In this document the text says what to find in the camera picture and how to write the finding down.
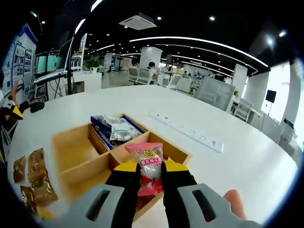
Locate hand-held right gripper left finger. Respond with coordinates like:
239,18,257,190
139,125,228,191
59,162,141,228

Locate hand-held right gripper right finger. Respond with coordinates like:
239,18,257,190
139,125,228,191
161,161,262,228

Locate silver blue candy packet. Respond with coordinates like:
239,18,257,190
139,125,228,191
90,115,141,150

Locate wooden divided container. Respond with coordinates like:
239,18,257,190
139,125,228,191
51,113,193,223

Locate silver blue snack packets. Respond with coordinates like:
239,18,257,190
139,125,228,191
120,114,146,135

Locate person's right hand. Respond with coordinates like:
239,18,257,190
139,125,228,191
223,189,248,222

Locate black oval object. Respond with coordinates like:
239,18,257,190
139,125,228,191
29,101,46,114

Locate teal partition screen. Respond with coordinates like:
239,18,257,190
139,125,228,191
35,54,59,74

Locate black tripod stand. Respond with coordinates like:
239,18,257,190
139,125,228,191
65,33,74,95

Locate white power strip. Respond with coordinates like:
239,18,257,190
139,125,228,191
149,113,224,153

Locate open silver laptop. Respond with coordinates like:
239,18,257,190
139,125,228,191
33,37,76,84

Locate grey mesh office chair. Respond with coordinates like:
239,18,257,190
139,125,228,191
193,76,236,111

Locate white office chair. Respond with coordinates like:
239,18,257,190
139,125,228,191
235,98,254,122
136,67,154,86

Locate white printer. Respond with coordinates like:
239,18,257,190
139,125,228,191
280,117,297,143

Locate black monitor on stand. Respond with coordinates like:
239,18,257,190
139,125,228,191
265,89,277,117

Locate ceiling air conditioner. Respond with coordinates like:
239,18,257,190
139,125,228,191
118,11,157,31

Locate blue white wall poster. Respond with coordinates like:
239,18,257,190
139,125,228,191
2,23,38,95

